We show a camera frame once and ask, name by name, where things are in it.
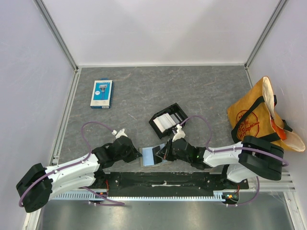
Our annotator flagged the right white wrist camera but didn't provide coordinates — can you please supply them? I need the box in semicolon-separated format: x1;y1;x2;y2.
172;124;186;142

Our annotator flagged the dark grey credit card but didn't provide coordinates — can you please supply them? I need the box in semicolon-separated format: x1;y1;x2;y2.
152;144;167;165

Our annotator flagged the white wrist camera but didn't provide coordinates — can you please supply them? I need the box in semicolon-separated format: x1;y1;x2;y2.
112;128;128;138
172;124;186;142

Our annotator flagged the grey slotted cable duct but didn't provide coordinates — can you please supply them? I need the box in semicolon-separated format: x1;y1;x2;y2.
53;190;234;202

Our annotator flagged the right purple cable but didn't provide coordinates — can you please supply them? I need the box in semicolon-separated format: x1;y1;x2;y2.
179;115;290;207

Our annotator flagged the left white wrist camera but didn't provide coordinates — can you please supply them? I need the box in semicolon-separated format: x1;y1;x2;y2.
112;128;128;138

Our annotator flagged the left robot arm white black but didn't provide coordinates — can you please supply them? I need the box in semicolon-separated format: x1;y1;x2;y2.
16;136;141;213

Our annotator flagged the blue razor package box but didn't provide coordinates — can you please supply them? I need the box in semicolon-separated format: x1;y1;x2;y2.
90;80;114;109

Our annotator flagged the yellow tote bag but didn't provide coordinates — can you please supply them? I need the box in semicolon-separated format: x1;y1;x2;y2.
227;76;306;152

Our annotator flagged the black plastic card box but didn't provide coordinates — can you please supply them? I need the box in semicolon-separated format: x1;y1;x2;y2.
149;103;188;139

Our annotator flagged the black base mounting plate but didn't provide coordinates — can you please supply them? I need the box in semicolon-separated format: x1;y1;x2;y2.
90;172;249;197

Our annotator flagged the grey card holder wallet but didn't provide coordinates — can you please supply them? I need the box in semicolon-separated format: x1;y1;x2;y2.
139;144;171;168

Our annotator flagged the white card stack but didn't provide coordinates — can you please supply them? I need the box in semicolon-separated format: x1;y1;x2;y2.
153;113;180;133

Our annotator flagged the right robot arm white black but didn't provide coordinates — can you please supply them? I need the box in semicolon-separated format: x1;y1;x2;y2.
155;136;289;189

